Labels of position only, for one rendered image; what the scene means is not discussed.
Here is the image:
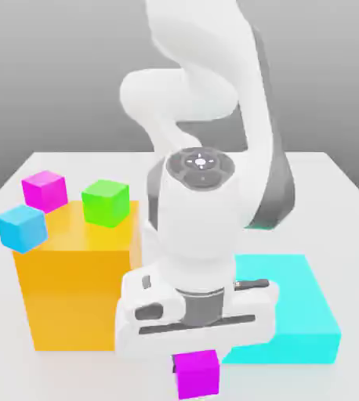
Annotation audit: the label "small green cube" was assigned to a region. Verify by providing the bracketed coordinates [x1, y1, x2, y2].
[81, 179, 131, 229]

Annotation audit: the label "small blue cube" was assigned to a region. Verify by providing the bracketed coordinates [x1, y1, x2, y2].
[0, 204, 49, 255]

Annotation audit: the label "large orange box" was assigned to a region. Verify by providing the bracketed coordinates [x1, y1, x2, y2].
[12, 200, 143, 352]

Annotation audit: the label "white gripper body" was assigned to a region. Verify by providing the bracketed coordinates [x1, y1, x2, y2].
[114, 281, 281, 361]

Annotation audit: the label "small magenta cube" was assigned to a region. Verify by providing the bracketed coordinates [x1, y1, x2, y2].
[21, 170, 69, 215]
[171, 349, 221, 401]

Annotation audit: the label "large cyan box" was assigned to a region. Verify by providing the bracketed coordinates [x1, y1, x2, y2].
[221, 254, 343, 365]

